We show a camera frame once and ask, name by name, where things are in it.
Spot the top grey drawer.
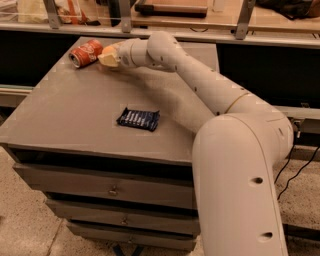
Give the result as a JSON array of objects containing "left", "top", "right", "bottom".
[{"left": 14, "top": 163, "right": 196, "bottom": 209}]

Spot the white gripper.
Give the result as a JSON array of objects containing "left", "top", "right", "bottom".
[{"left": 98, "top": 38, "right": 150, "bottom": 68}]

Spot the grey metal bracket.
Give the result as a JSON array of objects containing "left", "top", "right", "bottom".
[
  {"left": 119, "top": 0, "right": 132, "bottom": 33},
  {"left": 234, "top": 0, "right": 256, "bottom": 40},
  {"left": 43, "top": 0, "right": 62, "bottom": 29}
]

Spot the orange fruit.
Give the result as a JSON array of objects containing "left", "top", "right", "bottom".
[{"left": 102, "top": 46, "right": 116, "bottom": 55}]

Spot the long metal rail shelf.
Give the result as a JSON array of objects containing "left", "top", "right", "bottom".
[{"left": 0, "top": 22, "right": 320, "bottom": 50}]

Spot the red coke can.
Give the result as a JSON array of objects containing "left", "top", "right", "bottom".
[{"left": 69, "top": 39, "right": 103, "bottom": 68}]

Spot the black cable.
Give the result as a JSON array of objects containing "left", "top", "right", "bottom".
[{"left": 273, "top": 143, "right": 320, "bottom": 201}]

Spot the grey metal bracket middle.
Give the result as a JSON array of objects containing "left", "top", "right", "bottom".
[{"left": 119, "top": 0, "right": 132, "bottom": 33}]

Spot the grey metal bracket left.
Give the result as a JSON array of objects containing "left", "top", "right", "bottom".
[{"left": 43, "top": 0, "right": 62, "bottom": 29}]

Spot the grey metal bracket right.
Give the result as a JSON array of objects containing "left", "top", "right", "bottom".
[{"left": 234, "top": 0, "right": 256, "bottom": 40}]

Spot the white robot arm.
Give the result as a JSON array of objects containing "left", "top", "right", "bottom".
[{"left": 99, "top": 31, "right": 293, "bottom": 256}]

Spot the grey drawer cabinet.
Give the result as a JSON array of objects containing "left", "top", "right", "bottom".
[{"left": 0, "top": 36, "right": 221, "bottom": 253}]

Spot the grey drawer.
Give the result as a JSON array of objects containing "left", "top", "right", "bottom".
[
  {"left": 46, "top": 199, "right": 200, "bottom": 236},
  {"left": 14, "top": 163, "right": 196, "bottom": 209},
  {"left": 67, "top": 222, "right": 196, "bottom": 251}
]

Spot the bottom grey drawer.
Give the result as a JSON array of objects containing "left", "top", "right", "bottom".
[{"left": 67, "top": 222, "right": 196, "bottom": 251}]

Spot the middle grey drawer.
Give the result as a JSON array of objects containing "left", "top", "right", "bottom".
[{"left": 46, "top": 199, "right": 200, "bottom": 236}]

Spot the dark blue snack bar wrapper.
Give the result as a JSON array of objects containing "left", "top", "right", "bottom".
[{"left": 116, "top": 108, "right": 160, "bottom": 132}]

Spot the black floor stand bar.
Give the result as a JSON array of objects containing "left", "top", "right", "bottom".
[{"left": 283, "top": 224, "right": 320, "bottom": 241}]

